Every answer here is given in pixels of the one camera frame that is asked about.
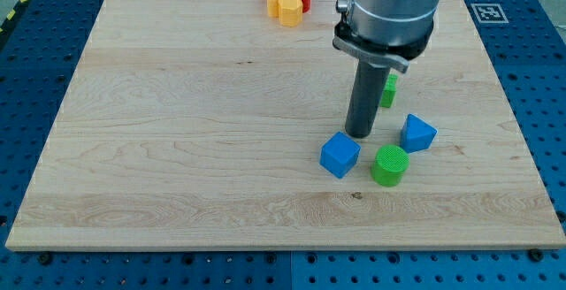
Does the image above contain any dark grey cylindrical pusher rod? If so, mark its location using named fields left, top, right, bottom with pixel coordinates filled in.
left=345, top=61, right=390, bottom=138

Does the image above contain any blue triangle block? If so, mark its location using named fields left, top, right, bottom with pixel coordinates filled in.
left=400, top=114, right=438, bottom=153

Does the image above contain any black bolt front right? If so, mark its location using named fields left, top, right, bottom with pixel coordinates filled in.
left=527, top=248, right=545, bottom=263

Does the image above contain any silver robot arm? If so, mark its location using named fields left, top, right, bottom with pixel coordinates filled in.
left=333, top=0, right=440, bottom=138

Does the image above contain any green cylinder block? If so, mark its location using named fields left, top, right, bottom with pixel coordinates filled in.
left=371, top=144, right=409, bottom=187

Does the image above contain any blue cube block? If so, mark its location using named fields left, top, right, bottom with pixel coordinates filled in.
left=319, top=132, right=361, bottom=179

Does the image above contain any black bolt front left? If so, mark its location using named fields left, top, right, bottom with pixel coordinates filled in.
left=37, top=252, right=53, bottom=266

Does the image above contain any black bolt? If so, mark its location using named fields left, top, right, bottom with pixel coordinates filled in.
left=527, top=248, right=545, bottom=263
left=37, top=252, right=53, bottom=266

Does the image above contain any white fiducial marker tag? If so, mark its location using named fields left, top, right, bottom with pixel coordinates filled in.
left=470, top=3, right=509, bottom=24

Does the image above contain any green star block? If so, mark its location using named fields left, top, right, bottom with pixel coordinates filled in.
left=379, top=73, right=398, bottom=108

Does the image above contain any light wooden board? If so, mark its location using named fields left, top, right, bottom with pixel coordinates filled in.
left=6, top=0, right=565, bottom=252

